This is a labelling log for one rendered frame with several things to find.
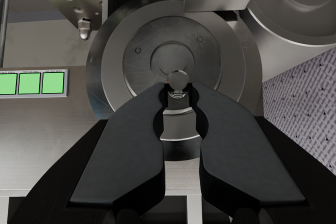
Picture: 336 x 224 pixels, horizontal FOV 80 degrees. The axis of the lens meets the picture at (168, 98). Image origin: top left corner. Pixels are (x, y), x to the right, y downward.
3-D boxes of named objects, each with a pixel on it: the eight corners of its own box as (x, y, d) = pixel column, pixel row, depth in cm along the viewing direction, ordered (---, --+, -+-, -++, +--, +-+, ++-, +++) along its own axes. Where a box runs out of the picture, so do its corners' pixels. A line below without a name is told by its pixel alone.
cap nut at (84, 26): (89, 19, 50) (88, 36, 50) (95, 26, 54) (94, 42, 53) (74, 20, 51) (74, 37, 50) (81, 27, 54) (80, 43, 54)
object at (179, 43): (212, 6, 15) (234, 102, 14) (207, 19, 17) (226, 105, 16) (114, 24, 15) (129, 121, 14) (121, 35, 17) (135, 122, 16)
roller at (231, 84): (240, -5, 17) (252, 138, 15) (200, 74, 42) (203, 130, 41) (101, 2, 17) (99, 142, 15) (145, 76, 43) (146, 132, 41)
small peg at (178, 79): (195, 82, 12) (176, 97, 12) (191, 91, 14) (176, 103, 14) (179, 64, 12) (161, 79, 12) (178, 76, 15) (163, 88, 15)
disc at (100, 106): (254, -17, 18) (271, 159, 16) (252, -13, 18) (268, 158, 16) (87, -8, 18) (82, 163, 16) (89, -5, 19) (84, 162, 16)
